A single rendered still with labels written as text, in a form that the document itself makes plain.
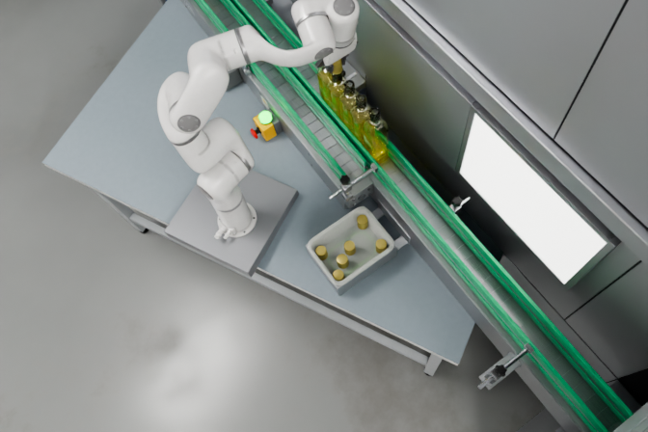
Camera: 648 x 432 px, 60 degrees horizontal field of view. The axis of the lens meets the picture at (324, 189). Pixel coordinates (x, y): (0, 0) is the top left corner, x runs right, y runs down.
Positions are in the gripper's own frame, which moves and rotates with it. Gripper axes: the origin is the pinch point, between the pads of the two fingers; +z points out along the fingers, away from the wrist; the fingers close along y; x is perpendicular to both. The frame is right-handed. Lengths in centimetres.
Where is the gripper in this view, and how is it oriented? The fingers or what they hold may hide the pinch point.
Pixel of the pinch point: (335, 62)
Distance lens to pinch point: 160.1
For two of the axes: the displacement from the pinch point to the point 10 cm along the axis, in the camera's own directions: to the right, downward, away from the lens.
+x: 5.7, 8.0, -1.6
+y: -8.2, 5.5, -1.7
